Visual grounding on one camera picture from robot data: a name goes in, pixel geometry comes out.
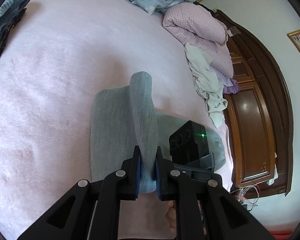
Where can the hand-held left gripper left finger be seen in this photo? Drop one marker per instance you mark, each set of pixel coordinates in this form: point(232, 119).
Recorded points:
point(138, 170)

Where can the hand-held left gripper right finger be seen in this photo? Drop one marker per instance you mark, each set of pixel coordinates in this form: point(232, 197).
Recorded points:
point(158, 177)

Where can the person's right hand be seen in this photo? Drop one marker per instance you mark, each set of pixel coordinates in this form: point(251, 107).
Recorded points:
point(171, 217)

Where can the wooden headboard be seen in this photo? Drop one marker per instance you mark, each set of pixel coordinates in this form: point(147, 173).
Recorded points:
point(252, 130)

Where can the pale green crumpled garment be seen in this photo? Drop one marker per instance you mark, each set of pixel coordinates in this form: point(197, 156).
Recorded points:
point(202, 80)

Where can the purple ruffled pillow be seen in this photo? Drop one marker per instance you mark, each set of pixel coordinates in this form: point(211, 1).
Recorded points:
point(231, 86)

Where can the grey tape piece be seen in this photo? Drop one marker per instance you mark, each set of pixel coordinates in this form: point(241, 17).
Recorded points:
point(233, 31)

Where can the pink checked quilt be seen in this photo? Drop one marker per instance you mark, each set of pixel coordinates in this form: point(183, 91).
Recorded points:
point(195, 22)

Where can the pink fleece blanket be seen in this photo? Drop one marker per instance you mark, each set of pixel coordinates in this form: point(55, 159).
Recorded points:
point(65, 55)

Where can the folded blue jeans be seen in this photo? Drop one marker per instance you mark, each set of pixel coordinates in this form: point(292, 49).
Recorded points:
point(18, 2)

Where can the striped folded shirt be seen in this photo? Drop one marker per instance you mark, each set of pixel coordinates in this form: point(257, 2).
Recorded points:
point(1, 15)

